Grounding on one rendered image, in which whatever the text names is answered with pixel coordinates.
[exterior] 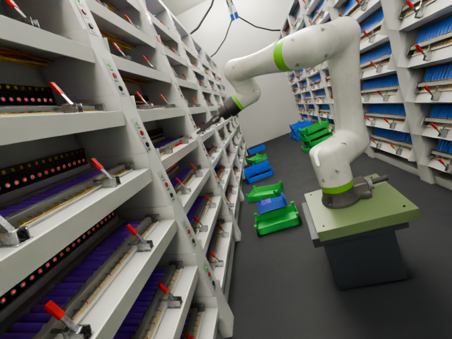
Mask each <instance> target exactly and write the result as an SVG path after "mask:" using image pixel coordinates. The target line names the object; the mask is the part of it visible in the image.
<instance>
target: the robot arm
mask: <svg viewBox="0 0 452 339"><path fill-rule="evenodd" d="M360 43H361V27H360V25H359V23H358V22H357V21H356V20H355V19H354V18H352V17H347V16H344V17H339V18H337V19H335V20H333V21H330V22H328V23H325V24H318V25H312V26H308V27H306V28H303V29H302V30H299V31H297V32H295V33H292V34H290V35H288V36H286V37H284V38H281V39H278V40H277V41H276V42H274V43H272V44H271V45H269V46H267V47H266V48H263V49H262V50H259V51H258V52H255V53H253V54H250V55H248V56H243V57H241V58H237V59H231V60H230V61H228V62H227V63H226V65H225V68H224V75H225V78H226V79H227V80H228V82H230V84H231V85H232V86H233V87H234V89H235V93H234V94H233V95H232V96H230V97H229V98H227V99H226V98H225V101H224V102H223V104H224V105H222V106H220V107H219V108H218V111H219V114H216V115H214V116H213V117H212V118H211V119H210V120H209V121H208V122H207V123H206V124H204V125H203V126H202V127H200V128H199V129H198V130H196V131H195V132H193V133H192V134H191V135H190V136H191V137H192V138H193V139H195V138H196V137H198V136H199V135H201V134H202V133H203V132H206V130H207V129H208V128H209V127H210V126H212V125H213V124H216V123H217V122H219V121H220V120H221V118H222V117H223V118H224V119H225V120H227V119H228V118H230V117H231V115H232V116H237V117H239V116H238V114H239V112H241V111H242V110H243V109H244V108H246V107H248V106H249V105H251V104H253V103H255V102H257V101H258V100H259V98H260V96H261V89H260V86H259V85H258V84H257V83H256V81H255V80H254V78H253V77H257V76H260V75H266V74H271V73H284V72H289V71H296V70H299V69H306V68H310V67H315V66H318V65H320V64H321V63H323V62H324V61H327V64H328V70H329V74H330V81H331V85H332V94H333V100H334V118H335V134H334V135H333V136H331V137H330V138H328V139H326V140H325V141H323V142H321V143H319V144H317V145H316V146H314V147H313V148H311V150H310V152H309V157H310V160H311V163H312V166H313V169H314V172H315V176H316V178H317V181H318V184H319V186H320V188H321V189H322V204H323V205H324V206H325V207H328V208H330V209H343V208H346V207H350V206H352V205H354V204H356V203H357V202H358V201H359V200H360V199H361V198H365V199H368V198H372V194H371V193H372V192H371V190H372V189H374V188H375V187H374V186H373V184H377V183H380V182H384V181H387V180H389V178H388V176H387V175H384V176H380V177H378V178H373V179H370V178H364V177H362V176H359V177H356V178H353V176H352V172H351V168H350V163H351V162H352V161H354V160H355V159H356V158H357V157H358V156H359V155H361V154H362V153H363V152H365V150H366V149H367V147H368V146H369V135H368V132H367V127H366V124H365V117H364V113H363V105H362V99H361V83H360Z"/></svg>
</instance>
